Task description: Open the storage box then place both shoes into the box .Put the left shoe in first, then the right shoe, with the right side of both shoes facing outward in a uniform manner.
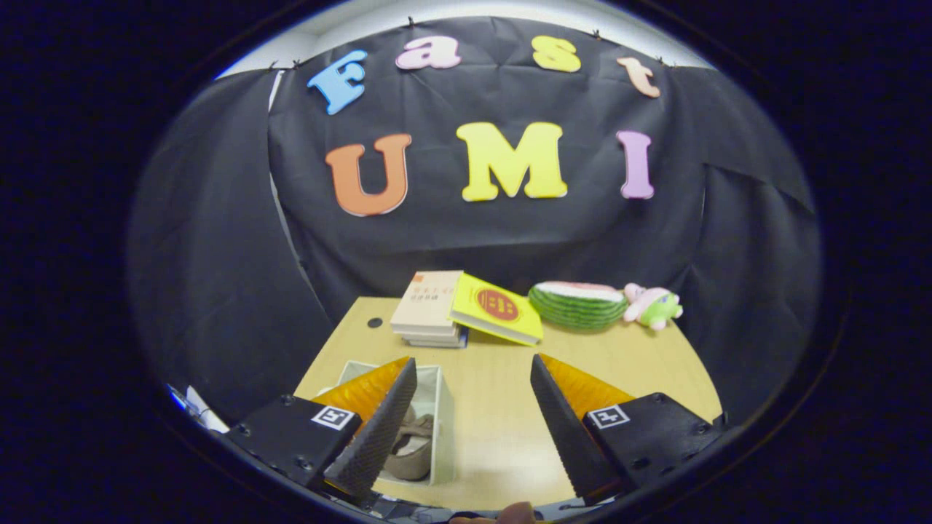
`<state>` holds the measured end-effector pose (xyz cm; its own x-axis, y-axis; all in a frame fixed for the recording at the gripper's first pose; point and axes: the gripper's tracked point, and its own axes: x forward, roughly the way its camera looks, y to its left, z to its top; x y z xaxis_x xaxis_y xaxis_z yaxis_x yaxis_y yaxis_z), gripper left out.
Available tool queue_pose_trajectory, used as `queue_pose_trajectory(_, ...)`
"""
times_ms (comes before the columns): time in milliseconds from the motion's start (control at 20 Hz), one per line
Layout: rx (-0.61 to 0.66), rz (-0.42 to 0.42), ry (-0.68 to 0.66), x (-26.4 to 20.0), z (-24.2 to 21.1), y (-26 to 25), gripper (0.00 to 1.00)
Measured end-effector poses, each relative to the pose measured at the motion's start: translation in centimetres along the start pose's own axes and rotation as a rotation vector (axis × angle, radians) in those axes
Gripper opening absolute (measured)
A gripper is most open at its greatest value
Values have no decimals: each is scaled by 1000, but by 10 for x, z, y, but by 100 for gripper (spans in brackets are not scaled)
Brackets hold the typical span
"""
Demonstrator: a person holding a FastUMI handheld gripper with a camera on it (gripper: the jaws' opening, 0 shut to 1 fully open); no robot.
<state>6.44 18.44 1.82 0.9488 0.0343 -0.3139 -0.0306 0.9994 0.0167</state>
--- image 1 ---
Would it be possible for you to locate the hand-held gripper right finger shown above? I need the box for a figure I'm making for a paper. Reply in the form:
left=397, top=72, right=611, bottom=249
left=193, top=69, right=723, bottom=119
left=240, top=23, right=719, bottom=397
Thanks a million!
left=530, top=354, right=729, bottom=503

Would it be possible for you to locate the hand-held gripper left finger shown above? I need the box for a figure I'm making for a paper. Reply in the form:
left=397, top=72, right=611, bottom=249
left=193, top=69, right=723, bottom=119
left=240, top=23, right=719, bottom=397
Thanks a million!
left=222, top=357, right=419, bottom=504

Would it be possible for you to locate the pale green fabric storage box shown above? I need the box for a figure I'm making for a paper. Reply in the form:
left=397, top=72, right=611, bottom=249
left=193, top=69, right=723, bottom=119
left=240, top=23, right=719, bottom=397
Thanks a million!
left=336, top=360, right=457, bottom=487

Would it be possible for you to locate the blue-edged book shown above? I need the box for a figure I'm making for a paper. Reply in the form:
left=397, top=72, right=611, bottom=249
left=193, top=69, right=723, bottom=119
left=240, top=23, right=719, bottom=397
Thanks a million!
left=404, top=331, right=469, bottom=349

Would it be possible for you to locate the yellow book with red label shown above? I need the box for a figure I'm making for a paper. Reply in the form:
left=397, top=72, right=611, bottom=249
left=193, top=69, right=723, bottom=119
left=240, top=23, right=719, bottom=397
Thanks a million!
left=449, top=272, right=545, bottom=347

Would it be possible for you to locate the white thin book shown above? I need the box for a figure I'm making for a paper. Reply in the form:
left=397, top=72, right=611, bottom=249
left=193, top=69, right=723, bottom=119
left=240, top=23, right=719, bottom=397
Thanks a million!
left=399, top=326, right=467, bottom=344

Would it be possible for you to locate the watermelon slice plush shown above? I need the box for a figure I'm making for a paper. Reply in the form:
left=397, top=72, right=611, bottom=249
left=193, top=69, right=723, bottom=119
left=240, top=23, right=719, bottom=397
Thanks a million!
left=527, top=281, right=629, bottom=331

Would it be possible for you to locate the beige book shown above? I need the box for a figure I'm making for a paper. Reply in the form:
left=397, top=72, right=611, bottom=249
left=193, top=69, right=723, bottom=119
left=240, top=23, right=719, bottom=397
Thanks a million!
left=390, top=270, right=465, bottom=337

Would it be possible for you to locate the pink and green plush toy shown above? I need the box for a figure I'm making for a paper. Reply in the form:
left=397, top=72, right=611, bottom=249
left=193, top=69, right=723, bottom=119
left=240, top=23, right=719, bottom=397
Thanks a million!
left=623, top=282, right=684, bottom=331

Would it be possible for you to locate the white paper sheet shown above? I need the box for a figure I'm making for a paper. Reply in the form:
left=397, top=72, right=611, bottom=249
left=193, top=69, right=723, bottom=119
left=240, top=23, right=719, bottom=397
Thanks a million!
left=186, top=386, right=230, bottom=434

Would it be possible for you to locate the black backdrop cloth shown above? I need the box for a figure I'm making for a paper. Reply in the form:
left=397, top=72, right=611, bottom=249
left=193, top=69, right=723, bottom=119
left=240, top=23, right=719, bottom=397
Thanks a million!
left=125, top=16, right=824, bottom=426

